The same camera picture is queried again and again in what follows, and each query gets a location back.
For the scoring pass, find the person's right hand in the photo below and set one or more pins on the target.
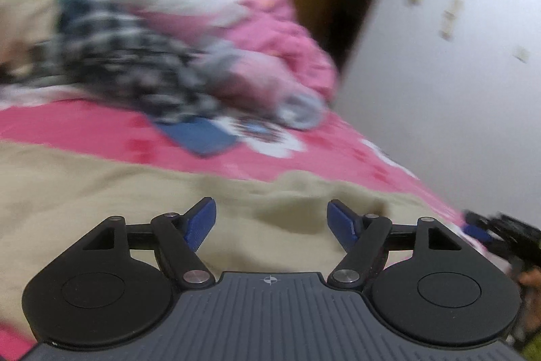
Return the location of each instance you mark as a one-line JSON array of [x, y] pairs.
[[532, 278]]

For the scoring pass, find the blue denim garment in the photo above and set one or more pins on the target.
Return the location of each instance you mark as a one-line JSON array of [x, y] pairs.
[[198, 137]]

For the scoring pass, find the black and white plaid shirt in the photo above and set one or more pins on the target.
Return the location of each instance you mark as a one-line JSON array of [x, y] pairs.
[[118, 56]]

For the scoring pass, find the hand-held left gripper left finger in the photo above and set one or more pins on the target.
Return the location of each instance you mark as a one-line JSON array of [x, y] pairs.
[[203, 221]]

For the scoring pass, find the cream beige jacket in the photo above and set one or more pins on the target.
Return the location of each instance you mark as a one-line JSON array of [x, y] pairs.
[[25, 14]]

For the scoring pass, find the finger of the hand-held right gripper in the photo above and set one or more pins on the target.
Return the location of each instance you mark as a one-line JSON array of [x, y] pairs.
[[479, 232]]

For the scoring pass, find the pink and grey quilt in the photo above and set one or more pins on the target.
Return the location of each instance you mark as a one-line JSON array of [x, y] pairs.
[[270, 48]]

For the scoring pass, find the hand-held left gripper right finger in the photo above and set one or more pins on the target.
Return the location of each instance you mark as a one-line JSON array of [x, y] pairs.
[[340, 221]]

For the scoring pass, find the pink floral bed sheet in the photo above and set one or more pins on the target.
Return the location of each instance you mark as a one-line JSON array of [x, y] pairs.
[[105, 128]]

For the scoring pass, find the beige pants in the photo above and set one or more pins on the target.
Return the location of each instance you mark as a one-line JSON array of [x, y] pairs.
[[126, 196]]

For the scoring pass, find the small wall tape square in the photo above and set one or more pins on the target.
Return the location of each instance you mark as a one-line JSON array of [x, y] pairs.
[[522, 54]]

